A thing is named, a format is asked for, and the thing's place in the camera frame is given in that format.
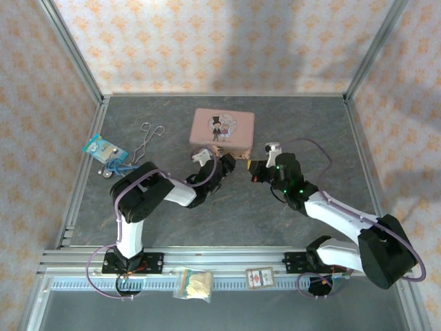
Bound pink cartoon couple tin box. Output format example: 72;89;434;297
187;108;256;161

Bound small card pack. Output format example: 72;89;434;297
245;266;276;290

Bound clear bag of snacks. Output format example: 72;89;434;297
172;268;214;305

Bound blue plastic packet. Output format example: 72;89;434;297
81;134;130;163

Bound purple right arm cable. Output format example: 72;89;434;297
277;137;427;299

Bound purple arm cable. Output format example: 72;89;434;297
277;137;427;299
85;147;219;301

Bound metal wire tongs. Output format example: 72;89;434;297
130;122;167;170

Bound aluminium side table rail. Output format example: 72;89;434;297
54;96;112;250
343;96;404;248

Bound aluminium front frame rail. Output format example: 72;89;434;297
37;245;413;276

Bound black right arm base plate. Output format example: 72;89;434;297
283;251;347;275

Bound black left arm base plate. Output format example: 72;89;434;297
102;252;165;275

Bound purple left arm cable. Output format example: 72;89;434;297
85;147;219;301

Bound slotted grey cable duct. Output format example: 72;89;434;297
50;277;313;292

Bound aluminium frame post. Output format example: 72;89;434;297
343;0;413;100
37;0;105;101

